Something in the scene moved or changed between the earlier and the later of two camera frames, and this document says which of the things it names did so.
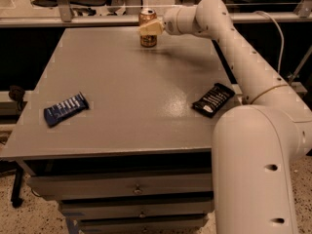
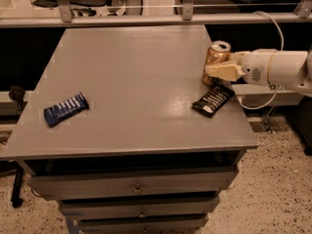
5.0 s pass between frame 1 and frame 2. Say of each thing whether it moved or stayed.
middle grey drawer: stayed
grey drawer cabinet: stayed
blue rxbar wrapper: stayed
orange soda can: moved
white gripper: moved
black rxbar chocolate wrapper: stayed
